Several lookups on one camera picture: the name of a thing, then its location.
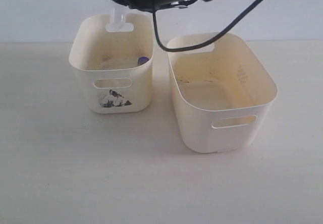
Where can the blue-capped clear tube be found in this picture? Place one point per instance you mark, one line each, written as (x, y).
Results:
(118, 18)
(142, 60)

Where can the cream plastic bin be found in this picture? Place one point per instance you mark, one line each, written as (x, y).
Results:
(220, 97)
(105, 64)

